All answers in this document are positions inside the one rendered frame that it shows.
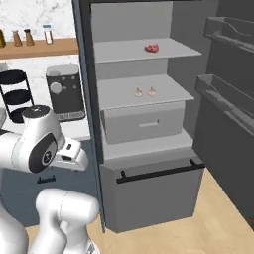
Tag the brown pepper shaker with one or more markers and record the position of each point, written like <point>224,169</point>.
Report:
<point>17,38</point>
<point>29,37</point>

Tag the yellow bottle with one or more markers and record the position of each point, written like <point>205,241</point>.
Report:
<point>1,39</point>

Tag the grey open fridge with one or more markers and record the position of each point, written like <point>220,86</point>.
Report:
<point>132,109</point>

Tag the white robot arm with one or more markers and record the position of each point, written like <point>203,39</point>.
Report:
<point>20,149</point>

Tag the grey fridge door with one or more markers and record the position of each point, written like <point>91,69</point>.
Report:
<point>228,139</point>

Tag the grey fridge shelf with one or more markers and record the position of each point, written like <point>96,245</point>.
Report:
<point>125,91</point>
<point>132,49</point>

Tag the grey door bin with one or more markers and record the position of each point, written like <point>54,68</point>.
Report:
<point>225,97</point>
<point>231,31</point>

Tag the pale garlic bulb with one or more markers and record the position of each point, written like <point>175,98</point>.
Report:
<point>151,92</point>
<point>138,93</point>

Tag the black and silver coffee machine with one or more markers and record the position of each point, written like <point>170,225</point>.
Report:
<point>65,94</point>

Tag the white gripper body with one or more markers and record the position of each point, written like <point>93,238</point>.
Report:
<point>73,162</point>

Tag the grey fridge crisper drawer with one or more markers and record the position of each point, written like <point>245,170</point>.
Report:
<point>145,124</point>

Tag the grey freezer drawer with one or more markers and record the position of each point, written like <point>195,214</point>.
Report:
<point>158,201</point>

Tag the red raw steak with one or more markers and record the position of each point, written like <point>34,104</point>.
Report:
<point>152,48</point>

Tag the white spice jar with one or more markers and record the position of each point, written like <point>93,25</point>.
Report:
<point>48,34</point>

